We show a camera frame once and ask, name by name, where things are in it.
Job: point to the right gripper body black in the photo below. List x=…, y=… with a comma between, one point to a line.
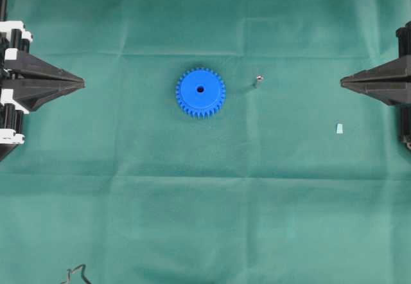
x=403, y=36

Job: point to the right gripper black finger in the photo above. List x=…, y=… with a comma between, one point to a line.
x=390, y=71
x=390, y=93

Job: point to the small metal shaft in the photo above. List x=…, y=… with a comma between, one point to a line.
x=257, y=82

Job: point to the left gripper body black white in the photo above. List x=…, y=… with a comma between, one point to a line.
x=14, y=37

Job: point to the green table cloth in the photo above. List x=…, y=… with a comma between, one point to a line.
x=117, y=177

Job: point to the small pale tape piece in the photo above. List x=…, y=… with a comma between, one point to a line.
x=339, y=128

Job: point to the blue plastic gear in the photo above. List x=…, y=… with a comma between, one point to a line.
x=200, y=92

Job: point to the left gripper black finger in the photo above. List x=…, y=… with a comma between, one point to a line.
x=34, y=93
x=25, y=64

